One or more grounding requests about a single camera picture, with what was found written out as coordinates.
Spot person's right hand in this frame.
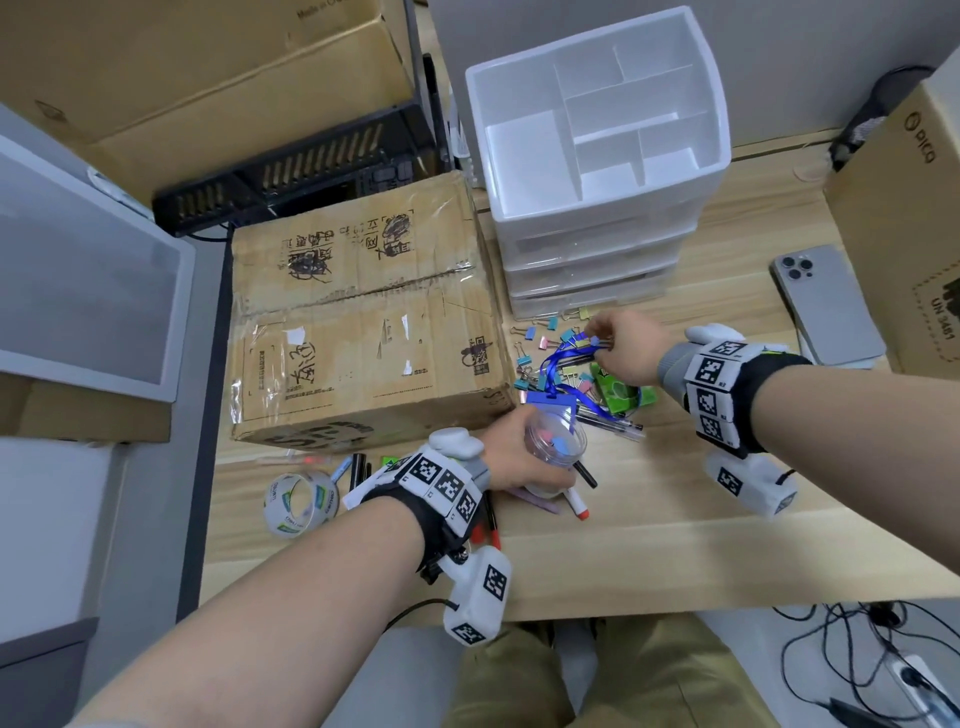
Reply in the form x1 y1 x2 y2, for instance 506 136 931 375
584 307 674 388

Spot person's left hand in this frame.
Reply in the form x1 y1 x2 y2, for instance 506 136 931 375
476 404 579 494

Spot clear plastic jar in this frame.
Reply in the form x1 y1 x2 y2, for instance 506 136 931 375
523 408 589 500

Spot purple pen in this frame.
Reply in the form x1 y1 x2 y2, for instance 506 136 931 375
509 487 562 517

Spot blue lanyard card holder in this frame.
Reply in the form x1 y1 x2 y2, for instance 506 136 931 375
524 333 624 421

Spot bunch of clear gel pens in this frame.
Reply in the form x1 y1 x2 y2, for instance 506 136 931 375
577 408 646 444

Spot pile of colourful binder clips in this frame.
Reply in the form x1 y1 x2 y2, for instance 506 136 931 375
509 305 603 457

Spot clear tape roll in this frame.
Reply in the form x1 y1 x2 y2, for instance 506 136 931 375
262 470 340 540

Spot white plastic drawer organizer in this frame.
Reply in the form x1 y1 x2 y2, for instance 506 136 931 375
464 5 733 322

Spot person's left forearm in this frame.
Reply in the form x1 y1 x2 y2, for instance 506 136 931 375
67 494 429 728

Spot person's right forearm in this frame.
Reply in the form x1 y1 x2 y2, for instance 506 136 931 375
749 363 960 575

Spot person's khaki trousers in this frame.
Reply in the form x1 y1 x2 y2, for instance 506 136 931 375
442 614 781 728

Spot left marker wrist band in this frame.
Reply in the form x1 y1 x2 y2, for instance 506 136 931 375
341 427 493 586

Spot marker wrist band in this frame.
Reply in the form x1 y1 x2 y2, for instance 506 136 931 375
657 322 815 460
341 427 493 586

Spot right marker wrist band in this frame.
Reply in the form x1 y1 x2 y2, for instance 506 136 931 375
657 322 815 460

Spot taped brown cardboard box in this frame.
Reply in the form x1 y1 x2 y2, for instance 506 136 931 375
227 170 519 451

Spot grey smartphone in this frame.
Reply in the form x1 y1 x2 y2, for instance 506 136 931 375
770 243 888 367

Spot white flat pad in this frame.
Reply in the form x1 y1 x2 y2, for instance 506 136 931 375
794 329 890 370

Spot black vented device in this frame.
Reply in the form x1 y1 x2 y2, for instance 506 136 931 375
152 101 451 240

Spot flat brown cardboard sheet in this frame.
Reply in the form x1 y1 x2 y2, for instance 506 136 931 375
0 372 172 444

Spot white power strip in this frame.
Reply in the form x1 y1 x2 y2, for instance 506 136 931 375
892 652 960 728

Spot white framed grey panel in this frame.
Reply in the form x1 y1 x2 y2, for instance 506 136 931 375
0 134 196 404

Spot white device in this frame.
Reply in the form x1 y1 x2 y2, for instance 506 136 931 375
86 166 155 223

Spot open brown cardboard box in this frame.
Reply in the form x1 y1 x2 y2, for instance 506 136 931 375
0 0 418 208

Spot grey cabinet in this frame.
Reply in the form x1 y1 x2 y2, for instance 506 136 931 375
0 618 99 728

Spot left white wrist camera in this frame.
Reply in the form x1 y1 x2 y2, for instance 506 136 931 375
438 545 513 648

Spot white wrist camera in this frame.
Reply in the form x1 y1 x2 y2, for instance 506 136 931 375
438 545 513 648
703 447 799 519

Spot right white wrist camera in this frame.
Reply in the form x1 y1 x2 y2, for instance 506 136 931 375
703 447 799 519

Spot black camera cable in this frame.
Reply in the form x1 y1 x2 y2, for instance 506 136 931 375
382 597 455 635

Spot black cable bundle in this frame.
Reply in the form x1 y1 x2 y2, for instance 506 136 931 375
828 65 937 172

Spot black floor cables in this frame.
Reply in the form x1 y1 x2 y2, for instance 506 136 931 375
772 599 960 728

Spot black adapter cable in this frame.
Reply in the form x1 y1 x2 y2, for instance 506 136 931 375
824 697 894 728

